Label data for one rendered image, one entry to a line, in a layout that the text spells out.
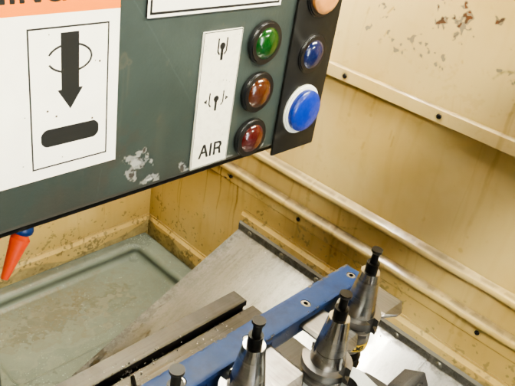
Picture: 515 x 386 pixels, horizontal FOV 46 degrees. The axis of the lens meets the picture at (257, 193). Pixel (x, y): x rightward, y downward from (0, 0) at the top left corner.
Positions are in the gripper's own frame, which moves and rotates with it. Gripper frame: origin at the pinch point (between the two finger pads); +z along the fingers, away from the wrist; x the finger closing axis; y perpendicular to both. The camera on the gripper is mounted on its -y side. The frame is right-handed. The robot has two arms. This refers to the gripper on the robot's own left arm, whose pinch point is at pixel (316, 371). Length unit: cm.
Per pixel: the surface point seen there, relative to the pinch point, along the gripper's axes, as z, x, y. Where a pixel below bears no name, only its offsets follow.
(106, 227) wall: 100, 39, 53
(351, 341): -0.5, 6.1, -1.8
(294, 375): 0.3, -4.3, -1.7
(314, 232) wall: 39, 54, 22
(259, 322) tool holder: 2.1, -11.4, -12.7
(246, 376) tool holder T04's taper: 1.4, -12.5, -6.0
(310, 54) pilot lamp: -2.4, -19.0, -44.2
